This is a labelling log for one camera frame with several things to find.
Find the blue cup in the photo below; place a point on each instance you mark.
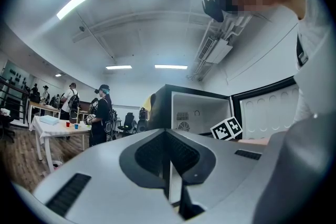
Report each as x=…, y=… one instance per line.
x=76, y=126

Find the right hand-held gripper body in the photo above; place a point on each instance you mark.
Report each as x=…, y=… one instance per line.
x=226, y=129

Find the person's white shirt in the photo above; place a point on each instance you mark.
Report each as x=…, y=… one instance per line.
x=319, y=42

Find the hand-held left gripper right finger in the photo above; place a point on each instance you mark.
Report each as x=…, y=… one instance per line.
x=225, y=173

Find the wooden top table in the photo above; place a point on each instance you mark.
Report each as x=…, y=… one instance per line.
x=43, y=106

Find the black metal railing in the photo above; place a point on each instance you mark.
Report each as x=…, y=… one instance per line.
x=10, y=91

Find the red cup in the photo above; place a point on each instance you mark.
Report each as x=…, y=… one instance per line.
x=68, y=124

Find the person's right forearm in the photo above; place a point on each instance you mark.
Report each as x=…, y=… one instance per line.
x=253, y=141

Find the long ceiling light panel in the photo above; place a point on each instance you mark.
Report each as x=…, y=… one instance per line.
x=73, y=4
x=170, y=66
x=118, y=67

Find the black head-worn camera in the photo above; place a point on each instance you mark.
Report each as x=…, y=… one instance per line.
x=212, y=9

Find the black office chair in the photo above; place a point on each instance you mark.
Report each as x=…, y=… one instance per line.
x=128, y=123

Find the white ceiling air conditioner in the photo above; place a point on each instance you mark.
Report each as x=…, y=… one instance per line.
x=216, y=49

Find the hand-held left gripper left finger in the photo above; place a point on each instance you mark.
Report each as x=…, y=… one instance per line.
x=105, y=165

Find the light blue flat box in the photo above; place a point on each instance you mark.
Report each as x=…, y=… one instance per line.
x=49, y=119

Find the table with white cloth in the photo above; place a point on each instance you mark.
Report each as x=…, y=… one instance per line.
x=52, y=129

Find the white ceiling pipes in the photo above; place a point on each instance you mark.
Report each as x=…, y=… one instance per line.
x=236, y=25

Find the black mini fridge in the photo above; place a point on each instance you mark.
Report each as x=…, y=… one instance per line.
x=199, y=110

